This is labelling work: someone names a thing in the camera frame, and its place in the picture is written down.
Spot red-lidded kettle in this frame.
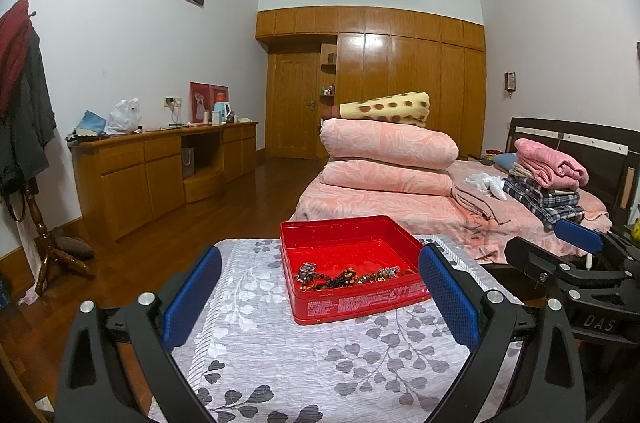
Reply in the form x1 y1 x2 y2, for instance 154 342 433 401
212 92 235 124

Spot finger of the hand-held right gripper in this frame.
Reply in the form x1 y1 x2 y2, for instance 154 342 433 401
505 237 632 290
554 217 639 272

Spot wooden coat rack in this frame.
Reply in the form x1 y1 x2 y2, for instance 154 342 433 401
22 0 96 296

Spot yellow brown-spotted pillow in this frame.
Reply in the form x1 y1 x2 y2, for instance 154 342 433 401
340 90 431 129

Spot beige cloth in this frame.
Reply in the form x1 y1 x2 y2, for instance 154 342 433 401
447 163 511 221

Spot dark grey jacket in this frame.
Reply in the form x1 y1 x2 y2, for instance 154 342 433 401
0 26 57 184

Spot wooden sideboard cabinet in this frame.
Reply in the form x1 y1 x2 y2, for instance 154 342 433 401
67 120 260 243

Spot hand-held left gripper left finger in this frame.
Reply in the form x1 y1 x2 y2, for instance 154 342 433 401
56 245 223 423

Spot dark wooden bed frame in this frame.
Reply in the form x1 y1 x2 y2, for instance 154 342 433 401
507 117 640 229

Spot white plastic bag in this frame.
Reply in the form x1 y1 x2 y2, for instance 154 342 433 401
104 98 142 135

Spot red tin box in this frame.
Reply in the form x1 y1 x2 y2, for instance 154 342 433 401
279 215 432 326

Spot pink bed cover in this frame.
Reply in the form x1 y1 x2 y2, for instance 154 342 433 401
297 158 613 264

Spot wooden door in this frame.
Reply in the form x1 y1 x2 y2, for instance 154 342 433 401
265 53 323 160

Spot large red framed photo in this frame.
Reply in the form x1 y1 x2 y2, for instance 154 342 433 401
189 82 211 124

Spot wooden wardrobe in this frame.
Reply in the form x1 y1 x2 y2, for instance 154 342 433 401
255 6 488 159

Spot red scarf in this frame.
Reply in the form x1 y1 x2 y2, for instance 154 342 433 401
0 0 31 114

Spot grey leaf-print bedspread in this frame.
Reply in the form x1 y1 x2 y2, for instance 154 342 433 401
147 235 531 423

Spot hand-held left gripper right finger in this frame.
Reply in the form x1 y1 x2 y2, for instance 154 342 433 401
417 244 586 423

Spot white cloth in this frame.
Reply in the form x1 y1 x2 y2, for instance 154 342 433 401
465 172 508 201

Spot plaid folded clothes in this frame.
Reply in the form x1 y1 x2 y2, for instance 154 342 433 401
502 176 585 229

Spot brown cushion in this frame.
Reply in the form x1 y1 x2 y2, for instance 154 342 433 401
52 233 96 261

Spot dark bead necklace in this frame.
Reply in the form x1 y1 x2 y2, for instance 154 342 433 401
312 270 361 291

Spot pink folded quilt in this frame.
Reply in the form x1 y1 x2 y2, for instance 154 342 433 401
320 118 460 170
320 158 453 196

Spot pink folded blanket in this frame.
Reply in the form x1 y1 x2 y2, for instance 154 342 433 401
515 138 590 191

